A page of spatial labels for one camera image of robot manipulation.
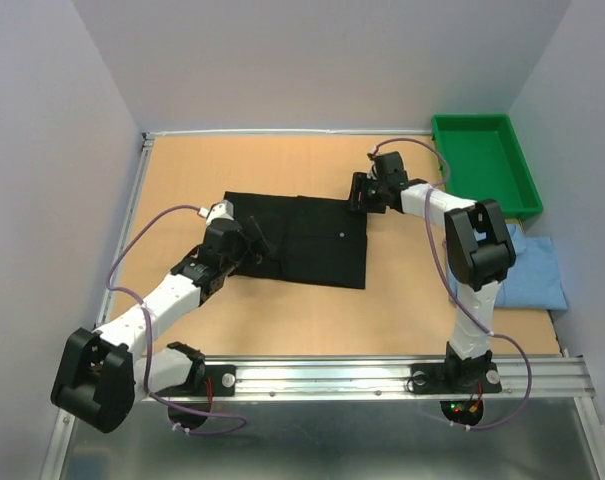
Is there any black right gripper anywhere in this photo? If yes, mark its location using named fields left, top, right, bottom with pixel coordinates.
left=343, top=171, right=388, bottom=213

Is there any black long sleeve shirt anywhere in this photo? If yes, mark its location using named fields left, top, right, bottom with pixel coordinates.
left=224, top=191, right=367, bottom=290

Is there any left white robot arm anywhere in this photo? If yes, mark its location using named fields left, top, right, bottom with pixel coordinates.
left=50, top=200, right=270, bottom=436

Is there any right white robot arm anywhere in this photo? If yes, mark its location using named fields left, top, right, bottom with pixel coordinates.
left=348, top=152, right=516, bottom=390

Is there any green plastic bin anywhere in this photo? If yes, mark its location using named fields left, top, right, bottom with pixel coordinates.
left=431, top=114, right=543, bottom=221

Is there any light blue folded shirt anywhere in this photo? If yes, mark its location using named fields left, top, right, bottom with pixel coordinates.
left=444, top=223, right=569, bottom=311

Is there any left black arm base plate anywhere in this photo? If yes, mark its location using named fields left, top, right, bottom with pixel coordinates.
left=162, top=364, right=237, bottom=398

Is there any aluminium table frame rail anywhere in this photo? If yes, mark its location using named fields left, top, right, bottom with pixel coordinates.
left=92, top=132, right=154, bottom=329

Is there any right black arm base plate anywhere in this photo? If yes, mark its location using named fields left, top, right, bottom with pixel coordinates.
left=406, top=361, right=502, bottom=396

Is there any front aluminium rail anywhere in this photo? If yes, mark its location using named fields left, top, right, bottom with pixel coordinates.
left=206, top=356, right=595, bottom=402

